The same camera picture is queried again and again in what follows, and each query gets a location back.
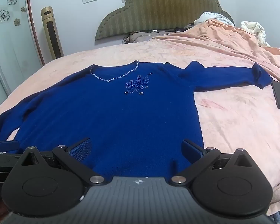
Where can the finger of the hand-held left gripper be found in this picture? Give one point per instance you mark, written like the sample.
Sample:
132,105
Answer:
9,145

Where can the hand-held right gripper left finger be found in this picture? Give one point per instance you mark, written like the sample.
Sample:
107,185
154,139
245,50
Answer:
82,151

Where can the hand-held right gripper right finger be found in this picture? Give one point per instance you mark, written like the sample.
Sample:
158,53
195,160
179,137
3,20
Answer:
190,150

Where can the blue knit sweater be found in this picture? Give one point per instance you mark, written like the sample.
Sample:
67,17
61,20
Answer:
107,109

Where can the small dark clothes pile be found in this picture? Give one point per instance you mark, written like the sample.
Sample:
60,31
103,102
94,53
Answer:
183,27

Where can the pink blanket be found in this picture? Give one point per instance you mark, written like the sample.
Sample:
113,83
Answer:
235,121

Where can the white wardrobe sliding door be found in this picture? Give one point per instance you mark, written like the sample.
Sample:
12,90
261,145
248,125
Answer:
11,51

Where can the gold tower fan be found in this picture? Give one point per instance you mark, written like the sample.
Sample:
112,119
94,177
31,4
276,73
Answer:
51,32

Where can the beige patterned pillow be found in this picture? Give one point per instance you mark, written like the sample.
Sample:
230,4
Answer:
142,36

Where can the flower stickers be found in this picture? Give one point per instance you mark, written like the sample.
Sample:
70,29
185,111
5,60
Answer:
3,14

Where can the white crumpled cloth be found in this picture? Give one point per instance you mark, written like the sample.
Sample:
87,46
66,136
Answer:
214,17

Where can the cream quilt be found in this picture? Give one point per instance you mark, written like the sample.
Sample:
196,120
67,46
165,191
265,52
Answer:
255,31

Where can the olive padded headboard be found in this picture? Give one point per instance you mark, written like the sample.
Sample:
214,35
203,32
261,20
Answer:
158,9

